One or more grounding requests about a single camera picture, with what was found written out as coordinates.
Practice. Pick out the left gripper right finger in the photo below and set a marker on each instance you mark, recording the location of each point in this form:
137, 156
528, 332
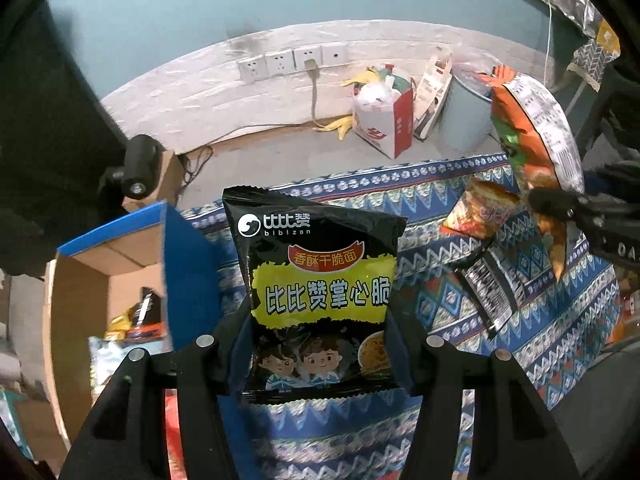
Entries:
515, 435

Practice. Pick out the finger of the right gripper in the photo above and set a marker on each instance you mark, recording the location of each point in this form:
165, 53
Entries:
553, 202

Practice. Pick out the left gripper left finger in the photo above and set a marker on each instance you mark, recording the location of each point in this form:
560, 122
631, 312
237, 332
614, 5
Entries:
124, 434

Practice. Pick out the red yellow striped snack bag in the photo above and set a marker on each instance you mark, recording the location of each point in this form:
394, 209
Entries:
481, 210

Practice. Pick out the orange white large snack bag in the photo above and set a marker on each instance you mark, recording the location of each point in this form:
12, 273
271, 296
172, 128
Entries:
534, 133

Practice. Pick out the black yellow noodle snack bag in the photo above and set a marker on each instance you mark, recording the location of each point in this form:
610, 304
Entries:
318, 280

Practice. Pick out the silver foil snack bag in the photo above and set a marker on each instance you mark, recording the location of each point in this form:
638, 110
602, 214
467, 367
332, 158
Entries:
106, 356

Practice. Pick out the orange chip bag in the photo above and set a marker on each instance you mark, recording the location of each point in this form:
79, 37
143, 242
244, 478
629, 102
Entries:
146, 317

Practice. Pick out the light blue waste bin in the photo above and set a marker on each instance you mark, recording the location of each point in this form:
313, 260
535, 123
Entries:
465, 120

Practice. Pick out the blue cardboard box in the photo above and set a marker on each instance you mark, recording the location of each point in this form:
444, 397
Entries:
100, 275

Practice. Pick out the white carton leaning on bin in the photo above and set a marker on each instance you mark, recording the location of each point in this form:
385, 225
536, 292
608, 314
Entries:
431, 92

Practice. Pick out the red white paper bag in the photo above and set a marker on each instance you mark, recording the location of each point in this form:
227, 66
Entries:
382, 110

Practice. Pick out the banana peel on floor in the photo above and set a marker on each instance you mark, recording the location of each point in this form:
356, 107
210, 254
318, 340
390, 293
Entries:
341, 126

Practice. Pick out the black spotlight on box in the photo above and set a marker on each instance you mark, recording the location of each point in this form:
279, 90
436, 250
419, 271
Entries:
139, 174

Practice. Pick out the black softbox light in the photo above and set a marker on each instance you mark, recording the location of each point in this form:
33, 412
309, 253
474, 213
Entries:
57, 141

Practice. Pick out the white wall socket strip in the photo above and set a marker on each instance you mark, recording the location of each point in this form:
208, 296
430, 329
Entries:
291, 61

